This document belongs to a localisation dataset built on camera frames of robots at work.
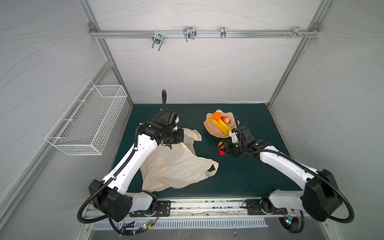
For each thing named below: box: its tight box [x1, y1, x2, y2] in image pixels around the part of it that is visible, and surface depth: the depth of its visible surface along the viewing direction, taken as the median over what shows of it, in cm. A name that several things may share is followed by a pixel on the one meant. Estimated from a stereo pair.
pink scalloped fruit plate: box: [203, 109, 237, 139], surface depth 107 cm
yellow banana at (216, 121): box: [207, 118, 229, 136], surface depth 107 cm
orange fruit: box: [213, 111, 222, 120], surface depth 109 cm
